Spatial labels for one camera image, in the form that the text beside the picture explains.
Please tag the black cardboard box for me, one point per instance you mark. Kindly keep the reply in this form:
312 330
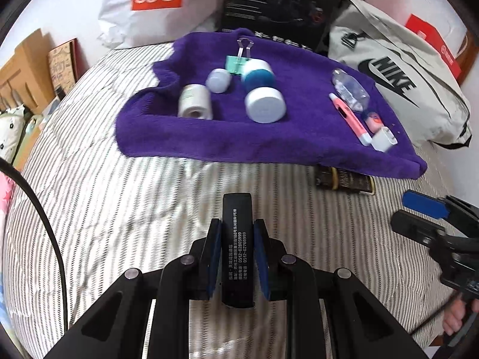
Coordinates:
280 3

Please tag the brown printed card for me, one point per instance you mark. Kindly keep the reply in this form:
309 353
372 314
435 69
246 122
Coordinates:
63 67

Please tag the pink printed cloth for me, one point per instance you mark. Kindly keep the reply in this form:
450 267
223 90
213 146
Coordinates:
5 202

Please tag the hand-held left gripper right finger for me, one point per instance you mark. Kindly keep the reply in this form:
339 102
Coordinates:
262 261

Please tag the red and white box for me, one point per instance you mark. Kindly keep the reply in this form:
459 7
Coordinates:
434 41

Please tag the green binder clip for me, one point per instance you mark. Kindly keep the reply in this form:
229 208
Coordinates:
237 63

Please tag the striped bed sheet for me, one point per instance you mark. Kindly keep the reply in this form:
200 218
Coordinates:
112 194

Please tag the dark brown gold-striped packet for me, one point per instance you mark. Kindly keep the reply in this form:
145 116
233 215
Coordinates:
344 181

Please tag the wooden headboard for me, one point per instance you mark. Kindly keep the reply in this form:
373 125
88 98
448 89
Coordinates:
22 74

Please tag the white cylindrical roll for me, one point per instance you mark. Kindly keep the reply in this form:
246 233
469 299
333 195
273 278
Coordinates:
194 101

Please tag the white printed pillow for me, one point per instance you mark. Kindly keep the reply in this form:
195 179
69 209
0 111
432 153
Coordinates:
11 134

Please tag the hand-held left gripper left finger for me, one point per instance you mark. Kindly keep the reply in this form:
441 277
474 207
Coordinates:
214 258

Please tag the long black box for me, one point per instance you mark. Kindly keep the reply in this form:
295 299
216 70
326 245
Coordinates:
237 232

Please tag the person's right hand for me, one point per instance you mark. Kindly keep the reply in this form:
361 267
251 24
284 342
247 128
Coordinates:
454 318

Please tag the beige sling bag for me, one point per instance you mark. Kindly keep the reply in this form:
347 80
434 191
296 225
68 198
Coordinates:
411 93

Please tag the purple towel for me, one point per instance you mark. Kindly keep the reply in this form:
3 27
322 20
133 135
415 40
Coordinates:
224 138

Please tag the clear bottle of white mints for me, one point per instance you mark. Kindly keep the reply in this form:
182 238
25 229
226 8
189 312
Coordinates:
350 89

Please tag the white charger plug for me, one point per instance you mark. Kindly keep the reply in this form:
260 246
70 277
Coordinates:
385 140

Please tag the white tube with blue band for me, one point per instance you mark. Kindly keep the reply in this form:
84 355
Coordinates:
264 97

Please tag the small white round bottle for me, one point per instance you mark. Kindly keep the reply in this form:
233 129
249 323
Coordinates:
218 80

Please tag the pink jar with blue lid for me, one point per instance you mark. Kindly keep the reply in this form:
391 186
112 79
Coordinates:
373 120

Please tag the white plastic shopping bag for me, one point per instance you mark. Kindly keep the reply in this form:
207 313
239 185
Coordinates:
157 18

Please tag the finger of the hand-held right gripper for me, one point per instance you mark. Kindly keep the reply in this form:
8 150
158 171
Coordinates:
411 226
424 204

